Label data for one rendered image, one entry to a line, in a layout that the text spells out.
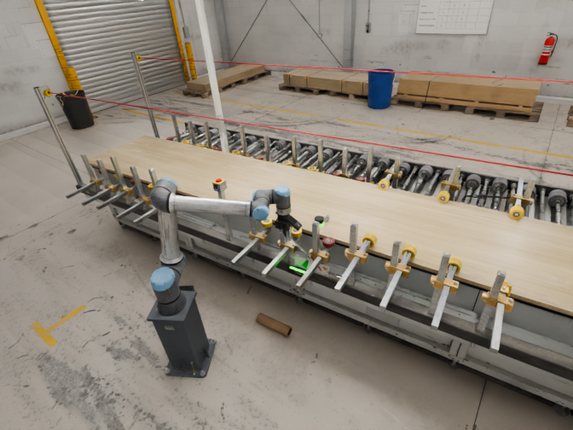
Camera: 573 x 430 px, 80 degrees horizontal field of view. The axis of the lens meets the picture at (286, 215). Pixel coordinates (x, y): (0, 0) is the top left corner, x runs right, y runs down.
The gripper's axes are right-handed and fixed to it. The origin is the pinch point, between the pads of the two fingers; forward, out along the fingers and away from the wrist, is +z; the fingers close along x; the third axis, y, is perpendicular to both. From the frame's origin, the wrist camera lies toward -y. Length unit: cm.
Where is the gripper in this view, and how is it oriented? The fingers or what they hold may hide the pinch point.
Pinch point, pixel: (288, 238)
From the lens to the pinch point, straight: 220.8
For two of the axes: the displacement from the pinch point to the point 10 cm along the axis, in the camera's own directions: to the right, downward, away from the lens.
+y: -8.5, -2.6, 4.6
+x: -5.2, 5.1, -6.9
